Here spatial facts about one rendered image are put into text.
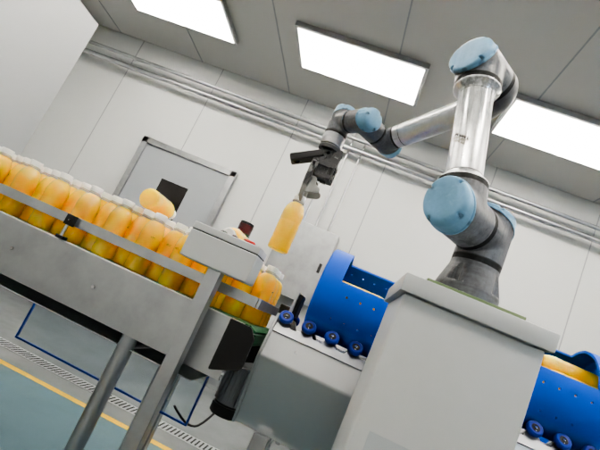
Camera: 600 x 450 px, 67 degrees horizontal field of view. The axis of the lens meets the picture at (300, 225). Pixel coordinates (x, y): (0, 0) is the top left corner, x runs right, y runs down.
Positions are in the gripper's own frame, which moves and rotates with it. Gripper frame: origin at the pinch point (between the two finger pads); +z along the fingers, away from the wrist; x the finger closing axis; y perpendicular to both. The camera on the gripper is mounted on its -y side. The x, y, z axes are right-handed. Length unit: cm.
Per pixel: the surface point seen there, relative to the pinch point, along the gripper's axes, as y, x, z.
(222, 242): -9.0, -24.6, 25.5
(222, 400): -3, 35, 74
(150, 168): -250, 337, -56
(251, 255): -0.3, -24.6, 25.8
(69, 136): -368, 339, -56
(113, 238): -45, -11, 36
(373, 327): 36.6, -3.9, 29.1
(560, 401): 89, -5, 27
